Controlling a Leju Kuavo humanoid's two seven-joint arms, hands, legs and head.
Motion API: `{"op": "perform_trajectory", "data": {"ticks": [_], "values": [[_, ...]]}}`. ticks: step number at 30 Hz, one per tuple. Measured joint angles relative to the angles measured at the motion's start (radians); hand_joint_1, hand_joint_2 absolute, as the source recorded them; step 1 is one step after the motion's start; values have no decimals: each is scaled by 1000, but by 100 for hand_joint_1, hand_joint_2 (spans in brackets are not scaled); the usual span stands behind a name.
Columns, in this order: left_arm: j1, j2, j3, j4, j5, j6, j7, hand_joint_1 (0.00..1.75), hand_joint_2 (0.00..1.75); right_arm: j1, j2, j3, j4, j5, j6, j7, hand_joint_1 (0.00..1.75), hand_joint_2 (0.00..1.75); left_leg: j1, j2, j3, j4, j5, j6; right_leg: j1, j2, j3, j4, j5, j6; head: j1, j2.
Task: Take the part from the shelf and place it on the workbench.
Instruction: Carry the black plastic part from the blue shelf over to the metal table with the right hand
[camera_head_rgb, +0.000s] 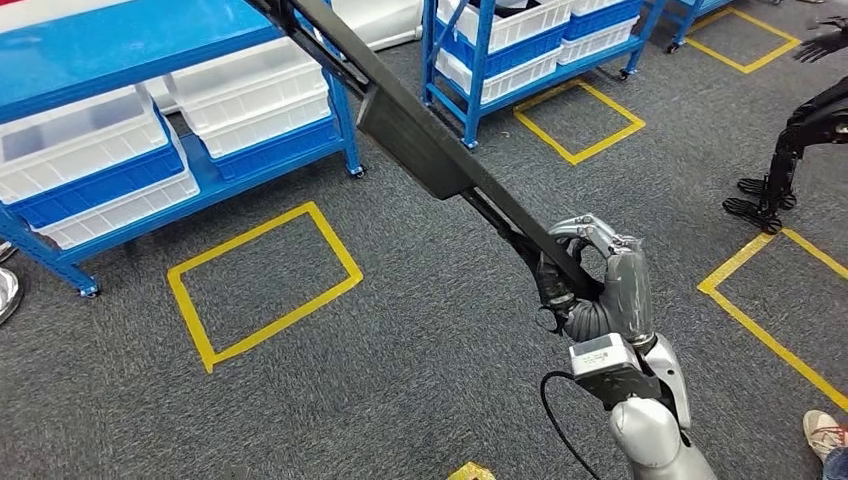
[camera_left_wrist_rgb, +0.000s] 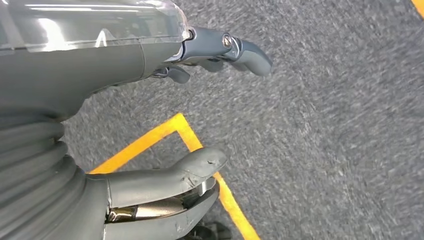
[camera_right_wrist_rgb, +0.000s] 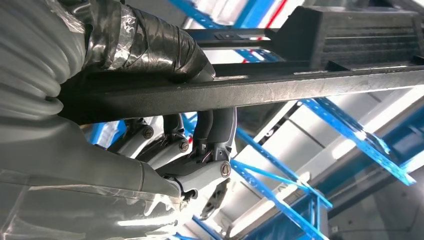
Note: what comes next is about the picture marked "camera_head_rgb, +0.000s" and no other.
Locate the black humanoid robot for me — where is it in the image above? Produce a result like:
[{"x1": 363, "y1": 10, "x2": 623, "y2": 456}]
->
[{"x1": 722, "y1": 14, "x2": 848, "y2": 235}]

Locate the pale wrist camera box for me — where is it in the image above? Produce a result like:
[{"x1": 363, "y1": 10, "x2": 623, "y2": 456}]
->
[{"x1": 569, "y1": 333, "x2": 645, "y2": 379}]

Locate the blue metal shelf rack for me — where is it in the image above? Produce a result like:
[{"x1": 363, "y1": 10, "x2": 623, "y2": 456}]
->
[
  {"x1": 0, "y1": 0, "x2": 367, "y2": 299},
  {"x1": 665, "y1": 0, "x2": 737, "y2": 54},
  {"x1": 420, "y1": 0, "x2": 667, "y2": 150}
]

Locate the chrome stanchion post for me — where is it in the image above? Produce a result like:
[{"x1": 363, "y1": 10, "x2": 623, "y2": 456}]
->
[{"x1": 0, "y1": 268, "x2": 24, "y2": 326}]

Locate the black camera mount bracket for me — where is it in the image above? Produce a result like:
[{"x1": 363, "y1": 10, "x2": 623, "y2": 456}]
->
[{"x1": 582, "y1": 364, "x2": 677, "y2": 409}]

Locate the black camera cable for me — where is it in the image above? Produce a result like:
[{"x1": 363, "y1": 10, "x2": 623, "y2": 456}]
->
[{"x1": 539, "y1": 370, "x2": 601, "y2": 480}]

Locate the long black plastic panel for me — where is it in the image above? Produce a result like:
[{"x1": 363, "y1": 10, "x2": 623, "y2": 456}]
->
[{"x1": 245, "y1": 0, "x2": 604, "y2": 303}]

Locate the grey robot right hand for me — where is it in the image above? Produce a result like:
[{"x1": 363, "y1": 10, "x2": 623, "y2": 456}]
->
[{"x1": 536, "y1": 213, "x2": 657, "y2": 346}]

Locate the yellow floor tape square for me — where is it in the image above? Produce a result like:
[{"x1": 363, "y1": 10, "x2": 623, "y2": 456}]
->
[
  {"x1": 513, "y1": 79, "x2": 647, "y2": 167},
  {"x1": 166, "y1": 201, "x2": 364, "y2": 374}
]

